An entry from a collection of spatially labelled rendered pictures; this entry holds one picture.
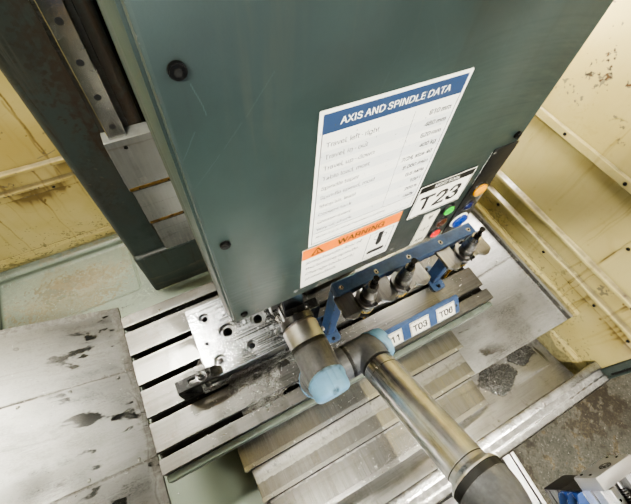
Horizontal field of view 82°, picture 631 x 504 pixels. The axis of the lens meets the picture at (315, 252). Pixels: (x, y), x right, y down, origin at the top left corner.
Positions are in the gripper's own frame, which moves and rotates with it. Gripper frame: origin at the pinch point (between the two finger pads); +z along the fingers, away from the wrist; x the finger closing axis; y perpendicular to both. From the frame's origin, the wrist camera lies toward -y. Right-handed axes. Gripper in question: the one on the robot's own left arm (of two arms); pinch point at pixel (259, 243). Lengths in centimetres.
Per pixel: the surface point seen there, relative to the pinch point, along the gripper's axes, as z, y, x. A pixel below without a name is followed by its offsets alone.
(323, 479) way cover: -51, 66, -4
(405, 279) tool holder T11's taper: -18.4, 12.4, 31.6
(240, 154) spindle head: -20, -48, -7
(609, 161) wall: -16, 0, 100
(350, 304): -16.9, 16.8, 16.9
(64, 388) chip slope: 13, 68, -70
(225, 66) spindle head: -20, -56, -7
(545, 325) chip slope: -46, 56, 93
